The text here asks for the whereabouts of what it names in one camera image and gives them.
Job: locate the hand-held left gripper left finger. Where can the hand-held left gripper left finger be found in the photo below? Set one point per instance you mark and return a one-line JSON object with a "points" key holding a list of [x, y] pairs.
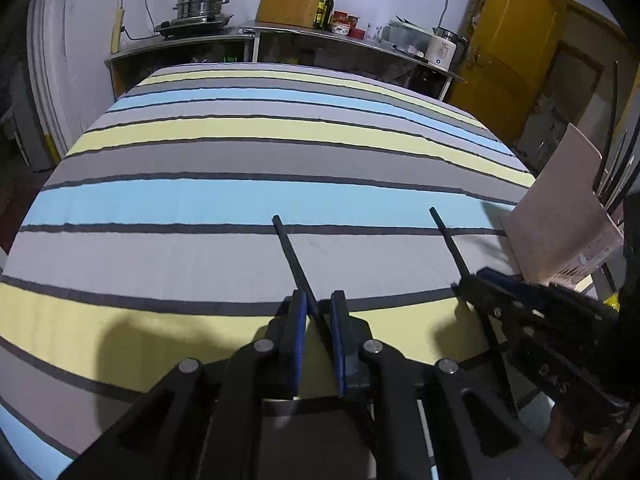
{"points": [[298, 340]]}

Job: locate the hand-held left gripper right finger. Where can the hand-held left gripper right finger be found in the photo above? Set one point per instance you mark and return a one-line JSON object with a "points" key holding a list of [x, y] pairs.
{"points": [[339, 340]]}

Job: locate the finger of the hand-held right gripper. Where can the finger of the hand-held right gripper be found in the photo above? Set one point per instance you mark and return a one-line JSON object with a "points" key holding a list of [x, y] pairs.
{"points": [[515, 282], [495, 300]]}

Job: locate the black chopstick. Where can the black chopstick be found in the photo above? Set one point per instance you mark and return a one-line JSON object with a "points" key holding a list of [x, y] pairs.
{"points": [[295, 260], [450, 245]]}

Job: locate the cardboard box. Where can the cardboard box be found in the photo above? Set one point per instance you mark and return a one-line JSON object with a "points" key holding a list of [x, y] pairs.
{"points": [[565, 210]]}

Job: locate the bundle of black sticks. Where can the bundle of black sticks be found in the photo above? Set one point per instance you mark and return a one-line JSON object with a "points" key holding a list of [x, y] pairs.
{"points": [[631, 160]]}

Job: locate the person's right hand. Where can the person's right hand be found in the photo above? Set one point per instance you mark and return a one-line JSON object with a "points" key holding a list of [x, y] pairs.
{"points": [[570, 435]]}

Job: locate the striped bed sheet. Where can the striped bed sheet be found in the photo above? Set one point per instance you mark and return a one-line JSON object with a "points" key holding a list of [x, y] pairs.
{"points": [[250, 185]]}

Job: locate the yellow wooden door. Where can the yellow wooden door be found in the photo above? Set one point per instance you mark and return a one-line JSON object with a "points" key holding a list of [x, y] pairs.
{"points": [[510, 40]]}

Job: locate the grey dish rack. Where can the grey dish rack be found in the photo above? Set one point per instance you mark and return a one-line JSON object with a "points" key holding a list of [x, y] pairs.
{"points": [[407, 37]]}

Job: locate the clear drinking glass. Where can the clear drinking glass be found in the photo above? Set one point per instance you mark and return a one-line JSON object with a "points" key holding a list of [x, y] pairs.
{"points": [[372, 31]]}

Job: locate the red lidded jar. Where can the red lidded jar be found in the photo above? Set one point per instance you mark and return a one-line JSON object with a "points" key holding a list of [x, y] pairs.
{"points": [[356, 27], [341, 22]]}

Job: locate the steel kitchen counter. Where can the steel kitchen counter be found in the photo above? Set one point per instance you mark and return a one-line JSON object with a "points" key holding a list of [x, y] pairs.
{"points": [[280, 35]]}

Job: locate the dark oil bottle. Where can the dark oil bottle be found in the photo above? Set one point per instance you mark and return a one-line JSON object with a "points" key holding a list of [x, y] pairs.
{"points": [[329, 10], [319, 10]]}

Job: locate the black induction cooker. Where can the black induction cooker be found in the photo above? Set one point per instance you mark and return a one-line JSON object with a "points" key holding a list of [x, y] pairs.
{"points": [[192, 27]]}

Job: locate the steel steamer pot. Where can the steel steamer pot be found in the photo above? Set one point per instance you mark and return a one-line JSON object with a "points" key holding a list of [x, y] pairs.
{"points": [[202, 2]]}

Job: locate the yellow power strip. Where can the yellow power strip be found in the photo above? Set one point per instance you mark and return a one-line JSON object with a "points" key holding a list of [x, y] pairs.
{"points": [[117, 30]]}

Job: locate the white door frame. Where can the white door frame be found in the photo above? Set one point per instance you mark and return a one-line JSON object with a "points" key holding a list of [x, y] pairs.
{"points": [[47, 70]]}

